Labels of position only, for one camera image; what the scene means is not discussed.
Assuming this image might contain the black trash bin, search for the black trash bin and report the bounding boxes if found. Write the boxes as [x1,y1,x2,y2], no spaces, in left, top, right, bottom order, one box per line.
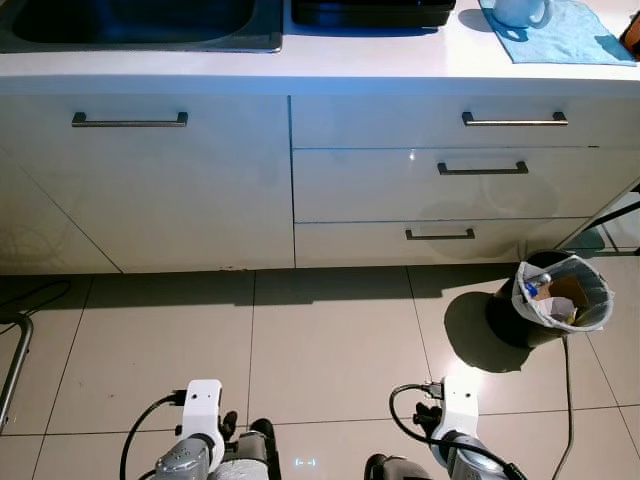
[485,250,613,349]

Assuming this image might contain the brown kitchen object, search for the brown kitchen object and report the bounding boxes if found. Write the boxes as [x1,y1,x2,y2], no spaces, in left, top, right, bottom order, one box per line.
[620,15,640,59]

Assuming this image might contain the white mug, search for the white mug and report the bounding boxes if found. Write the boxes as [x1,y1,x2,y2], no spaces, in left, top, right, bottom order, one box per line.
[493,0,552,28]

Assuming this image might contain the steel cabinet handle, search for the steel cabinet handle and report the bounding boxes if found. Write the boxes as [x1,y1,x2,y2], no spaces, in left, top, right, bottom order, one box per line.
[72,112,189,128]

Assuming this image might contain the grey robot right leg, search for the grey robot right leg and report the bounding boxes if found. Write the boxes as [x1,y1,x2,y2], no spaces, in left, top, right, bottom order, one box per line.
[363,455,436,480]

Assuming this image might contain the black countertop appliance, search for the black countertop appliance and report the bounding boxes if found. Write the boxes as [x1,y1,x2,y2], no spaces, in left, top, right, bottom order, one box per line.
[291,0,458,29]

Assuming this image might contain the grey floor cable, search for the grey floor cable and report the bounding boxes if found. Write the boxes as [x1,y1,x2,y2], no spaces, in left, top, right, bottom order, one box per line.
[560,335,577,480]

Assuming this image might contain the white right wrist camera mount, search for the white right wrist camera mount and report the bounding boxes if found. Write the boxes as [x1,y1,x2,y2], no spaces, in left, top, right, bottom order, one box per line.
[440,375,479,441]

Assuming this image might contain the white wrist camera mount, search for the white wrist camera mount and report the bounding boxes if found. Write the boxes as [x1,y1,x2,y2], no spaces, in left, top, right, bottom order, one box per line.
[440,375,479,441]
[185,379,223,446]

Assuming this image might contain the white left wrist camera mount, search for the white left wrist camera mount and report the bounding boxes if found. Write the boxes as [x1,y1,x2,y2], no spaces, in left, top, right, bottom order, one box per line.
[185,379,223,446]

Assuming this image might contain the brown cardboard scrap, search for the brown cardboard scrap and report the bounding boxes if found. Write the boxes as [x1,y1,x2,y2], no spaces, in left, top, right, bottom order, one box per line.
[545,277,591,321]

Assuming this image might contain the black floor cable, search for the black floor cable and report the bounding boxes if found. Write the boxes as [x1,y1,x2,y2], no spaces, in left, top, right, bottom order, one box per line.
[0,278,73,313]

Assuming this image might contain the steel kitchen sink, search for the steel kitchen sink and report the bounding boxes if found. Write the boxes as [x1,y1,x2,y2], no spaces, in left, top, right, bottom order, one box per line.
[0,0,284,54]

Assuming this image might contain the white bin liner bag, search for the white bin liner bag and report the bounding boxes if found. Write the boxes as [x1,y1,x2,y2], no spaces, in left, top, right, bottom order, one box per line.
[512,253,614,333]

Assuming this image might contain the white kitchen cabinet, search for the white kitchen cabinet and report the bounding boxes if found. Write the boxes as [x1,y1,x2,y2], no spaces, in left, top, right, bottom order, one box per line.
[0,93,640,274]

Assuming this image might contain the grey metal tube stand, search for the grey metal tube stand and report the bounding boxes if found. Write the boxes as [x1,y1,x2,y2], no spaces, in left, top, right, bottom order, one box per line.
[0,312,34,431]

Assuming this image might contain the blue cloth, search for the blue cloth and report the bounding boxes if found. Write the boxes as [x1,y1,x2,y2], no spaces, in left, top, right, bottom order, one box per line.
[478,0,638,67]

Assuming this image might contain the steel drawer handle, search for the steel drawer handle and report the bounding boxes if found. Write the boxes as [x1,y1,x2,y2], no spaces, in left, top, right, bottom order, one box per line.
[406,228,476,242]
[462,111,569,127]
[438,161,529,176]

